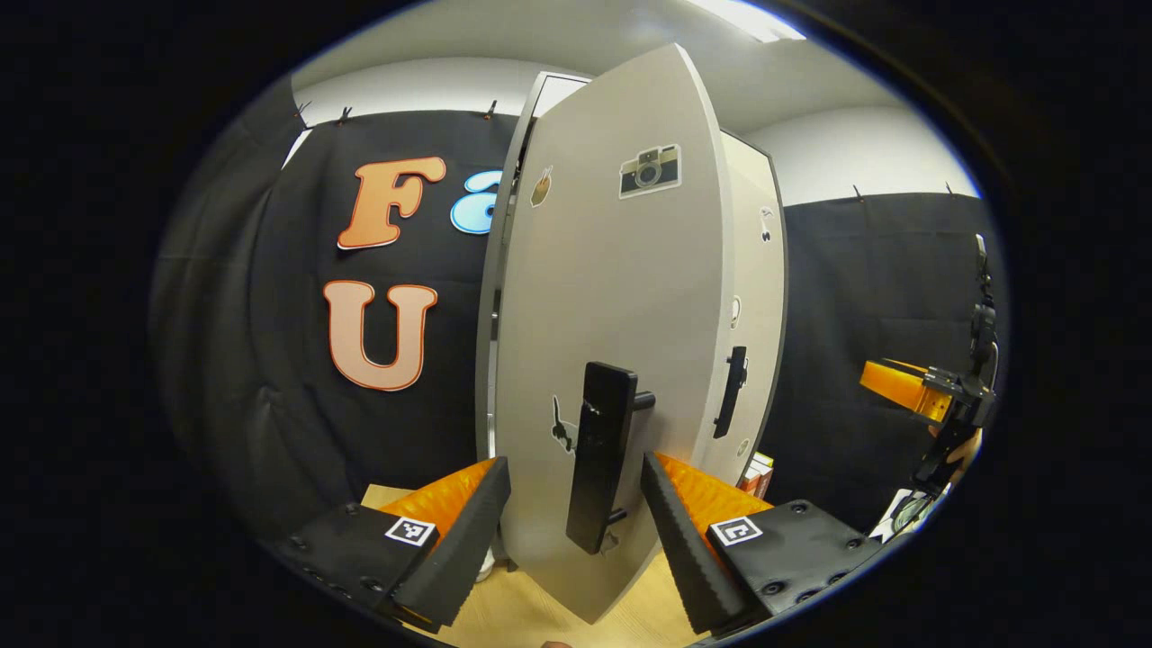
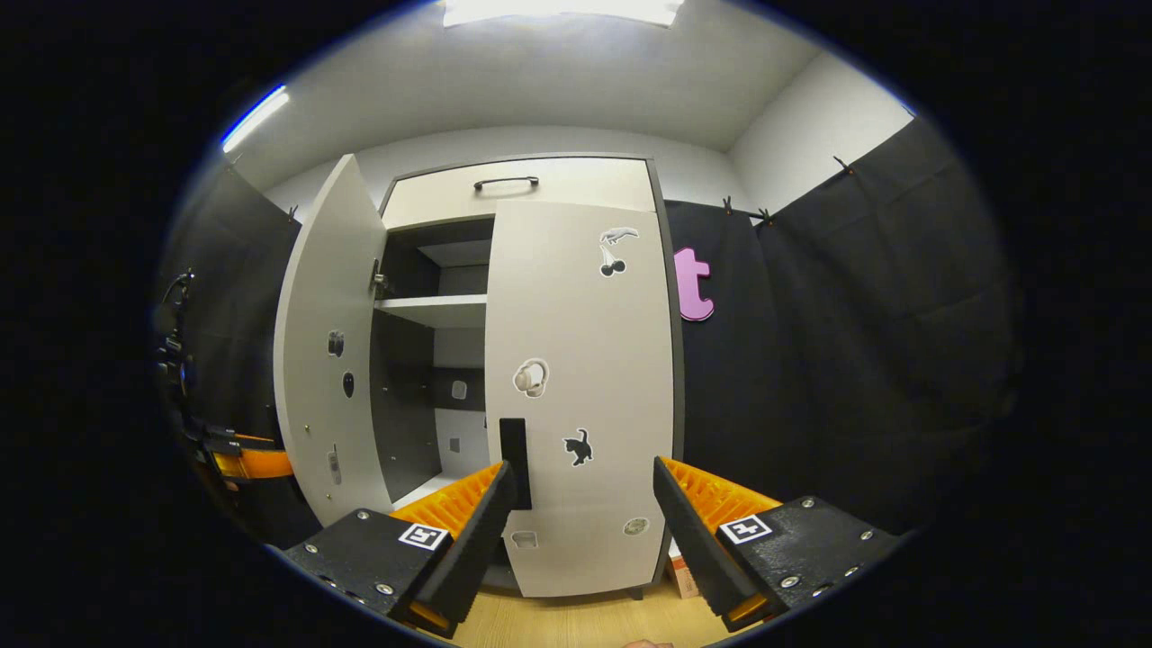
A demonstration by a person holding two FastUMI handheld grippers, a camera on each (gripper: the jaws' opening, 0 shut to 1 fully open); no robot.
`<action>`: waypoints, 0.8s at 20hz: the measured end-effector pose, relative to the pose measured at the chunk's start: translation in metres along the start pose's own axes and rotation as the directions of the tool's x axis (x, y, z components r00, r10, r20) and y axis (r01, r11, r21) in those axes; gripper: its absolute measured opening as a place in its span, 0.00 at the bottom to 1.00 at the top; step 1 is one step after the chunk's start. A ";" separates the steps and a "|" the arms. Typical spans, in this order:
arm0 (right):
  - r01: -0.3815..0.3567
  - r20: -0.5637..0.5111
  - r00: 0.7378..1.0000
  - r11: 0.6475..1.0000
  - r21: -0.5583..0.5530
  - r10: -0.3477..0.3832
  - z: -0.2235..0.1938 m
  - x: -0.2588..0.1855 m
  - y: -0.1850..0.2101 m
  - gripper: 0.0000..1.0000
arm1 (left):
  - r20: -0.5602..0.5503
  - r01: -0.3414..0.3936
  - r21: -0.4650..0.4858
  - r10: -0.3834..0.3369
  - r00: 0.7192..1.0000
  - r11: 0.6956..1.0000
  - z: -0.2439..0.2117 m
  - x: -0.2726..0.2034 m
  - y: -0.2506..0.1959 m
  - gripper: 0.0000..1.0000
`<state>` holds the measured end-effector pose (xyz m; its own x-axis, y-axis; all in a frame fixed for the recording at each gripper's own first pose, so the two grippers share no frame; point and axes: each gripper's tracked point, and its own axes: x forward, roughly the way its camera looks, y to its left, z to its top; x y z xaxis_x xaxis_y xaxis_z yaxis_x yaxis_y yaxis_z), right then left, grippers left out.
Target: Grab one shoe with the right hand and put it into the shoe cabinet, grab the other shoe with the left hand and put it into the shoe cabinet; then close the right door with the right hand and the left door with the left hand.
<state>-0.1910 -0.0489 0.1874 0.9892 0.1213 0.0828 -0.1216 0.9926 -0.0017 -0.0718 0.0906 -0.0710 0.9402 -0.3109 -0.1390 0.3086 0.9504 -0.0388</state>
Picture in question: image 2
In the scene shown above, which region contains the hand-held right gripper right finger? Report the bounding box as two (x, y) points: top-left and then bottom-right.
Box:
(652, 454), (903, 633)

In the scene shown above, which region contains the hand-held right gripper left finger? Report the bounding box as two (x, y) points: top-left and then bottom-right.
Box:
(283, 460), (518, 640)

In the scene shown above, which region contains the grey cabinet door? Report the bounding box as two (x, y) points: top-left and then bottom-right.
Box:
(484, 198), (676, 599)
(273, 153), (394, 527)

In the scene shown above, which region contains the grey shoe cabinet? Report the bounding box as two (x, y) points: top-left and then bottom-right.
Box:
(369, 156), (687, 599)

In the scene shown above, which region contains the cream cabinet drawer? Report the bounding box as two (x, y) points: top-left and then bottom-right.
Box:
(382, 158), (656, 230)

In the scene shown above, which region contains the brown cardboard box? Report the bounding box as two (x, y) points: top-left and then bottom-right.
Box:
(668, 538), (701, 600)

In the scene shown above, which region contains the black backdrop cloth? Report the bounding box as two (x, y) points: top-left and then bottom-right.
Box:
(157, 112), (1022, 550)

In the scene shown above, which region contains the narrow ceiling light strip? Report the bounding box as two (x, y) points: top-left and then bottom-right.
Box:
(220, 85), (291, 154)

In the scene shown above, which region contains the large ceiling light panel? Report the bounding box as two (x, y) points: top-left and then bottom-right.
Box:
(441, 0), (685, 28)

